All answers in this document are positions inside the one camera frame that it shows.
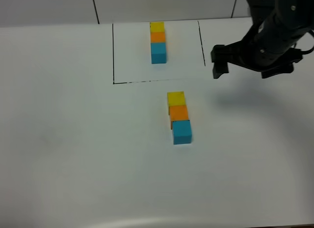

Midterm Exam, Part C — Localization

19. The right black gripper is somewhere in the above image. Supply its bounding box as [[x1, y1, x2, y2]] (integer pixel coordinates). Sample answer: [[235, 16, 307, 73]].
[[210, 9, 314, 79]]

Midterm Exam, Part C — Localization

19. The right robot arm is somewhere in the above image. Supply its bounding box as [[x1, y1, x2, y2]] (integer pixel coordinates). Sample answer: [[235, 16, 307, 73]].
[[211, 0, 314, 79]]

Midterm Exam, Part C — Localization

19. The blue template block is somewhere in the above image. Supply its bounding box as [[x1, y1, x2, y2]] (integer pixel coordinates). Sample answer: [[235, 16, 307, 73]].
[[151, 42, 167, 64]]

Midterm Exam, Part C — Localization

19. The yellow template block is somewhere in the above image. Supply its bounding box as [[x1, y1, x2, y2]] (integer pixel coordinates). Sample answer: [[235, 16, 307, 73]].
[[150, 22, 165, 33]]

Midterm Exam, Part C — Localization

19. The orange template block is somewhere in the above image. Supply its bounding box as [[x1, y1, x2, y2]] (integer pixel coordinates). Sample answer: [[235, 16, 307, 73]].
[[150, 32, 166, 43]]

